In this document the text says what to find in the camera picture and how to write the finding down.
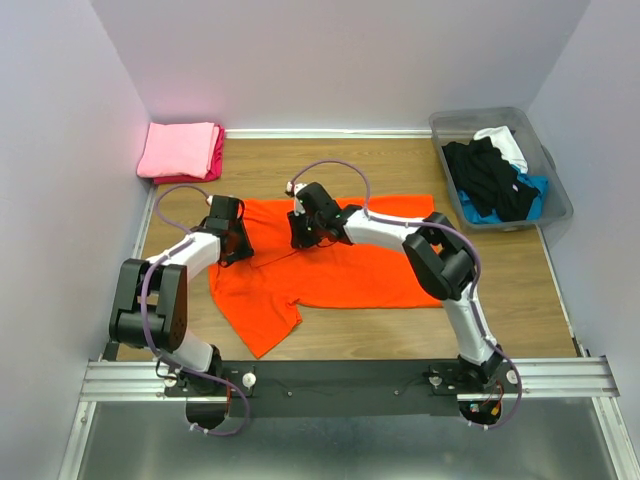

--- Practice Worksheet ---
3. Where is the orange t shirt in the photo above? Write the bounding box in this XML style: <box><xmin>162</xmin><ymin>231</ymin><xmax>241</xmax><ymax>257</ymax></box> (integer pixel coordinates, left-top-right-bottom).
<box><xmin>209</xmin><ymin>199</ymin><xmax>441</xmax><ymax>358</ymax></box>

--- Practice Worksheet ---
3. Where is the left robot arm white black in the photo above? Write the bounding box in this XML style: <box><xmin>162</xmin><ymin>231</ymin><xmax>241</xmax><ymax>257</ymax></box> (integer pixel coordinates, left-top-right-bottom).
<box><xmin>109</xmin><ymin>217</ymin><xmax>254</xmax><ymax>395</ymax></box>

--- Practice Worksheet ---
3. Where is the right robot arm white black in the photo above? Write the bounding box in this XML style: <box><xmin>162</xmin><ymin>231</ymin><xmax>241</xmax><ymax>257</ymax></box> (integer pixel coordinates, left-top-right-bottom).
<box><xmin>287</xmin><ymin>205</ymin><xmax>504</xmax><ymax>392</ymax></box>

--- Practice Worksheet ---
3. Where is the folded magenta shirt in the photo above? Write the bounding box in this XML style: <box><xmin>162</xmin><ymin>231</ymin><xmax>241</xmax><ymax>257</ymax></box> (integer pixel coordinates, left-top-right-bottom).
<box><xmin>153</xmin><ymin>125</ymin><xmax>225</xmax><ymax>185</ymax></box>

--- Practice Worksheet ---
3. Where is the folded light pink shirt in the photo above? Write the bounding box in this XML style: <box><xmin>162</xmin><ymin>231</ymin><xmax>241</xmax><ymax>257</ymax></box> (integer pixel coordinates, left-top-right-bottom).
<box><xmin>136</xmin><ymin>122</ymin><xmax>220</xmax><ymax>179</ymax></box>

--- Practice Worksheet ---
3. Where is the blue shirt in bin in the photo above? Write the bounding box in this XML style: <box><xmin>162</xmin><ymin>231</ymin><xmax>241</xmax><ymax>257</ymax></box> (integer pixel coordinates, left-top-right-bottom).
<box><xmin>457</xmin><ymin>173</ymin><xmax>549</xmax><ymax>225</ymax></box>

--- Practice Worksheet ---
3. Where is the black shirt in bin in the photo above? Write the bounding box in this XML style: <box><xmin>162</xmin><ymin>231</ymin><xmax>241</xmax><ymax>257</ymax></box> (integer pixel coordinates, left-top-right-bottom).
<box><xmin>442</xmin><ymin>138</ymin><xmax>520</xmax><ymax>190</ymax></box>

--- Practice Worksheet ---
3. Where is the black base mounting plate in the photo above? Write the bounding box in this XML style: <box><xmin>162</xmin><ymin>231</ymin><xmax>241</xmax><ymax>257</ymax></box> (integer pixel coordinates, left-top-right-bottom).
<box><xmin>167</xmin><ymin>359</ymin><xmax>518</xmax><ymax>419</ymax></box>

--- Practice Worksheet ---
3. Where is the clear plastic bin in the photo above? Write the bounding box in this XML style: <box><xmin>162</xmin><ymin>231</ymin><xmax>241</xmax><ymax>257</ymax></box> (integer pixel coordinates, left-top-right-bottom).
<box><xmin>429</xmin><ymin>107</ymin><xmax>574</xmax><ymax>231</ymax></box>

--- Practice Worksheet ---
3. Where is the white shirt in bin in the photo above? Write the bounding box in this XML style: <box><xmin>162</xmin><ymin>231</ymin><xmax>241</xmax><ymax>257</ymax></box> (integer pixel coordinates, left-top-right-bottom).
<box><xmin>473</xmin><ymin>125</ymin><xmax>529</xmax><ymax>174</ymax></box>

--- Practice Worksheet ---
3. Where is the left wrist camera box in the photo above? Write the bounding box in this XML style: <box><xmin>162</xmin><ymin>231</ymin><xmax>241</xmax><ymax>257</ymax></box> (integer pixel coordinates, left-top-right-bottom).
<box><xmin>207</xmin><ymin>195</ymin><xmax>246</xmax><ymax>221</ymax></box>

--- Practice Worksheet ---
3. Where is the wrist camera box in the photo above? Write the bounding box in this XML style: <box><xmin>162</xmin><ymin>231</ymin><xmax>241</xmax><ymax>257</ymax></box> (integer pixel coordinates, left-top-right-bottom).
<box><xmin>285</xmin><ymin>181</ymin><xmax>341</xmax><ymax>219</ymax></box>
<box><xmin>207</xmin><ymin>195</ymin><xmax>246</xmax><ymax>221</ymax></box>

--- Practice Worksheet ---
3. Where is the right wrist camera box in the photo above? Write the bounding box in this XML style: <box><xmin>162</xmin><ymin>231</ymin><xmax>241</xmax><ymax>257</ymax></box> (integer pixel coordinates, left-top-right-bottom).
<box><xmin>285</xmin><ymin>181</ymin><xmax>341</xmax><ymax>219</ymax></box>

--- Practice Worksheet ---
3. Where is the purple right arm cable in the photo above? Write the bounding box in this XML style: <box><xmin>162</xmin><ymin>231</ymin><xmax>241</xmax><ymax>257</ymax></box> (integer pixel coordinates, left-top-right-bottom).
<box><xmin>285</xmin><ymin>158</ymin><xmax>504</xmax><ymax>351</ymax></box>

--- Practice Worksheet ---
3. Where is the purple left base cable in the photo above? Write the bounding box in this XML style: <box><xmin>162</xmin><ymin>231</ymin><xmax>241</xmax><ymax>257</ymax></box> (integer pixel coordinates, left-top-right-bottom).
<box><xmin>174</xmin><ymin>367</ymin><xmax>251</xmax><ymax>439</ymax></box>

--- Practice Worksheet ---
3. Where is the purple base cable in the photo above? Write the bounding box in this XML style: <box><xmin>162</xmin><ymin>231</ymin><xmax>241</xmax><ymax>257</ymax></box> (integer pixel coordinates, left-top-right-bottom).
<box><xmin>467</xmin><ymin>349</ymin><xmax>525</xmax><ymax>432</ymax></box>
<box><xmin>174</xmin><ymin>367</ymin><xmax>251</xmax><ymax>439</ymax></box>

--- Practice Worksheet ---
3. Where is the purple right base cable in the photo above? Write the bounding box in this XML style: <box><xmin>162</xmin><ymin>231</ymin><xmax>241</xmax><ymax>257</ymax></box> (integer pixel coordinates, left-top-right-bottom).
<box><xmin>467</xmin><ymin>349</ymin><xmax>525</xmax><ymax>432</ymax></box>

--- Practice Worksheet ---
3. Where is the aluminium front rail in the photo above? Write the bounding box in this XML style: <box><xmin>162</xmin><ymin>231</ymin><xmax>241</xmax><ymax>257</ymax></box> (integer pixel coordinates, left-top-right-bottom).
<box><xmin>80</xmin><ymin>357</ymin><xmax>619</xmax><ymax>402</ymax></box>

